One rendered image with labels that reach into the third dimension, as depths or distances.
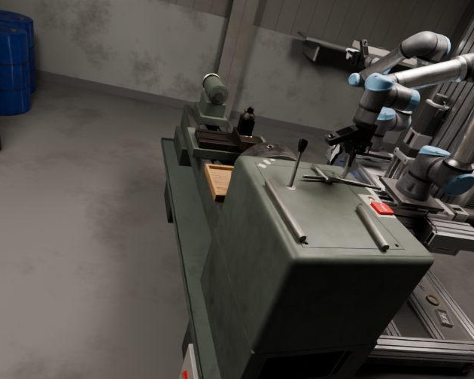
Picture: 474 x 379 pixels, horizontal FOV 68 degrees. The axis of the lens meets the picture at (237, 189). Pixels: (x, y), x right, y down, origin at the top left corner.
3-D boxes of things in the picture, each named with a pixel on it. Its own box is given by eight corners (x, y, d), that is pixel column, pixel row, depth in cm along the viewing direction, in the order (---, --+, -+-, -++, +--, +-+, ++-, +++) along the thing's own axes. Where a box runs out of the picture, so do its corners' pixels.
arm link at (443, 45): (375, 125, 210) (421, 28, 182) (390, 126, 217) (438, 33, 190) (390, 134, 201) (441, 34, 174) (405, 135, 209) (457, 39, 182)
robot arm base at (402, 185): (416, 186, 174) (426, 168, 169) (433, 203, 162) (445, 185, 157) (390, 180, 171) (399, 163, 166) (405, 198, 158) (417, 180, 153)
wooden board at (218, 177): (281, 205, 184) (283, 199, 182) (214, 201, 172) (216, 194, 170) (263, 175, 208) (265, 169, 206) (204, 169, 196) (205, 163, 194)
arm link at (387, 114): (360, 125, 204) (371, 103, 197) (375, 126, 211) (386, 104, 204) (375, 134, 195) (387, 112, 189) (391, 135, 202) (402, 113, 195)
